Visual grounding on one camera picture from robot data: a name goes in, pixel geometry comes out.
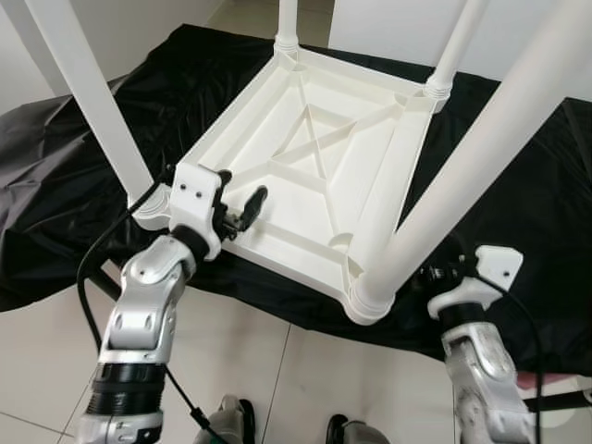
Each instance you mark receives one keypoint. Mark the grey left robot leg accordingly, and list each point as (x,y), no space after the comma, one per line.
(227,421)

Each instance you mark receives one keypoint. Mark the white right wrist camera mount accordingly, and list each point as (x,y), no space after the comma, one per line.
(495,268)

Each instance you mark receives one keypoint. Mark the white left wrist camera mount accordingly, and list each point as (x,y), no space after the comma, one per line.
(194,194)

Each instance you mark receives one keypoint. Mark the grey robot leg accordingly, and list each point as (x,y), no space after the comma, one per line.
(227,421)
(356,433)

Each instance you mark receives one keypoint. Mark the grey right robot leg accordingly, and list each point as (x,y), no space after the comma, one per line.
(356,433)

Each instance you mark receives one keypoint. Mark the white plastic table top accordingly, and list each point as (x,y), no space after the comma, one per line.
(305,213)

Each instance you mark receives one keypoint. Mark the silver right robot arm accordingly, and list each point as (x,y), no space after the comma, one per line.
(481,370)

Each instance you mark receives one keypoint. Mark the black table cloth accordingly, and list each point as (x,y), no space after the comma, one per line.
(55,185)

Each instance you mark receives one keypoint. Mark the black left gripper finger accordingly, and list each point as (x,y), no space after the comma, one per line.
(222,180)
(252,205)

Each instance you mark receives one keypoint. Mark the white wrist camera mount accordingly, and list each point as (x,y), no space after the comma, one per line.
(495,268)
(194,194)

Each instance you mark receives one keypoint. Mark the black metal table leg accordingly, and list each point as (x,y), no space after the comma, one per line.
(560,402)
(109,285)

